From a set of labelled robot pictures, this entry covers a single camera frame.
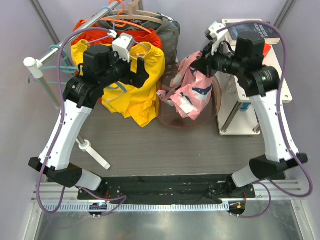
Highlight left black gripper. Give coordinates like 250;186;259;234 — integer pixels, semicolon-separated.
99;46;149;89

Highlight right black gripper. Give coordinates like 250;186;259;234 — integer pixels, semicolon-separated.
191;40;245;80

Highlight pink whale print shorts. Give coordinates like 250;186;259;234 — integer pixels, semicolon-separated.
156;51;213;121

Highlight teal plastic hanger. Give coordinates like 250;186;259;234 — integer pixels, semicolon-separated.
27;44;79;85

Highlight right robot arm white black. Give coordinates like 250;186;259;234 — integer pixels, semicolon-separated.
191;33;308;198

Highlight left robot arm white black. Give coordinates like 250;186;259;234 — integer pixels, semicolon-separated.
28;45;150;200

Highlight yellow shorts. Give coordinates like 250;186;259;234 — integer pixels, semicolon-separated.
70;39;167;128

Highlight orange shorts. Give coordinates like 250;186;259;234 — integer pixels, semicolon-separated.
71;28;163;50

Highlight orange plastic hanger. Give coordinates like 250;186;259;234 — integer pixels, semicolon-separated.
100;0;151;33

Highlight beige wooden hanger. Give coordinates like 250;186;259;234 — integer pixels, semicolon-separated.
114;0;163;24

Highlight grey garment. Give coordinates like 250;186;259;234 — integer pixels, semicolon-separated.
96;12;181;66

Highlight white two-tier shelf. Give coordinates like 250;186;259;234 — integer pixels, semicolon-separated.
215;19;293;137

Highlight red cube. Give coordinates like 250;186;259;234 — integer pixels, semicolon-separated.
263;43;272;58

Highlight transparent brown plastic basin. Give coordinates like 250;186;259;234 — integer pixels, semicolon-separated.
157;62;222;129

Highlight dark blue book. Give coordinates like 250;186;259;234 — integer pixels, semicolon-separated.
226;23;280;46

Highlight silver clothes rack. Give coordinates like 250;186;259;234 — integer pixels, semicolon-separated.
23;0;111;170

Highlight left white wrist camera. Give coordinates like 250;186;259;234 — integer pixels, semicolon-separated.
112;33;135;63

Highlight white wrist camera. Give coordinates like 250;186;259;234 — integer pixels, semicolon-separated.
205;21;228;56
112;33;135;63

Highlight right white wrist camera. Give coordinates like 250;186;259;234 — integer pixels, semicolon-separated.
205;21;228;56

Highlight blue wire hanger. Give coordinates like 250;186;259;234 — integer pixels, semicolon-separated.
92;20;142;45

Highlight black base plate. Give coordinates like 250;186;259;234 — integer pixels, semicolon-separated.
77;173;256;206

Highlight perforated metal cable rail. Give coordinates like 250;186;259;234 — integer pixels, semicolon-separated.
41;201;230;213

